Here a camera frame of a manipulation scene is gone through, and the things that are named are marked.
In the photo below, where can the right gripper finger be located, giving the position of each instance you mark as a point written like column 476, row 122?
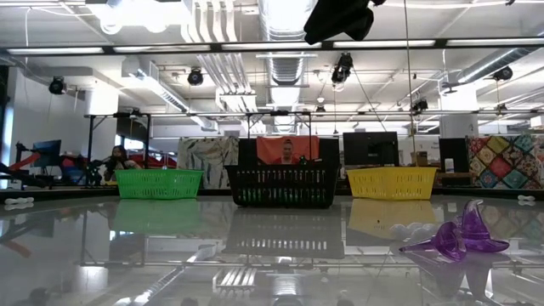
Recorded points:
column 327, row 23

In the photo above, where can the white plastic bone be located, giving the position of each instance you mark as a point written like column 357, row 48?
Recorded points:
column 408, row 231
column 19, row 200
column 526, row 198

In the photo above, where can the purple plastic witch hat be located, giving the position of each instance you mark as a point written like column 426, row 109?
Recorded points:
column 450, row 243
column 476, row 231

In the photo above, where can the black background robot arm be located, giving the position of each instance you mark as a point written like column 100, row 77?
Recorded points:
column 21, row 178
column 95, row 168

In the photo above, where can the white ceiling light fixture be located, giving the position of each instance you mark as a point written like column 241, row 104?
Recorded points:
column 236, row 103

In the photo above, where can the wide black monitor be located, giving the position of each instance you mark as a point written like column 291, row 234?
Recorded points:
column 370, row 149

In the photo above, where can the black panel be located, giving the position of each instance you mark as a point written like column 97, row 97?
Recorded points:
column 247, row 151
column 329, row 151

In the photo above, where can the orange cloth backdrop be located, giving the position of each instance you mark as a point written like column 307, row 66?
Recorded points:
column 265, row 146

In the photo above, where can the black background robot gripper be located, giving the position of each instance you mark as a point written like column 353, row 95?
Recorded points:
column 304, row 160

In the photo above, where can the brown cardboard box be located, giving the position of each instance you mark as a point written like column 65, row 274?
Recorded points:
column 421, row 158

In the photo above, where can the narrow black monitor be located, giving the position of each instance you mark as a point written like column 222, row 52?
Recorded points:
column 454, row 149

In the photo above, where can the yellow plastic basket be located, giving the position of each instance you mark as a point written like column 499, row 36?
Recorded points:
column 393, row 185

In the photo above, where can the white bottle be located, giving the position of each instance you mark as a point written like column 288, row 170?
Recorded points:
column 449, row 166

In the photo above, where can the leaf print cloth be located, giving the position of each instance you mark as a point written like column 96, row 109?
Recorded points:
column 208, row 153

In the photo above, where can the black plastic basket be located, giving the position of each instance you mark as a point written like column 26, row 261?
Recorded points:
column 282, row 205

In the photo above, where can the colourful patchwork quilt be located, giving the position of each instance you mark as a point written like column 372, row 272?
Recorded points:
column 506, row 161

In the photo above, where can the green plastic basket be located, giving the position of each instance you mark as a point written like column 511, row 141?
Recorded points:
column 159, row 185

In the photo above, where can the person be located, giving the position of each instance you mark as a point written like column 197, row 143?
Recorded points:
column 119, row 158

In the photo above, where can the red equipment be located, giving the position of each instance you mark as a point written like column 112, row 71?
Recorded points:
column 68, row 162

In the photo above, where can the dark monitor on stand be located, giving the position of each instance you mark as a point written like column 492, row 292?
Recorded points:
column 47, row 153

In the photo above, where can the red bar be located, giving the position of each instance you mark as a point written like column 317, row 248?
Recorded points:
column 25, row 162

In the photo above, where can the black ceiling camera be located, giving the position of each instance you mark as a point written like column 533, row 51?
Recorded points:
column 503, row 73
column 195, row 77
column 342, row 69
column 57, row 85
column 420, row 105

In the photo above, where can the overhead frame bar with lights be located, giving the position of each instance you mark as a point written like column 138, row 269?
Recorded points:
column 255, row 46

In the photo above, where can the black background rig frame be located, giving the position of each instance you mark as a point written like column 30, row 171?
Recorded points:
column 278, row 113

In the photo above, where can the silver slanted ventilation duct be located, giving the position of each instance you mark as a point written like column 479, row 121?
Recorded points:
column 493, row 64

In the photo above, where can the black metal table frame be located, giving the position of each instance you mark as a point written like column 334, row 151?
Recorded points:
column 85, row 193

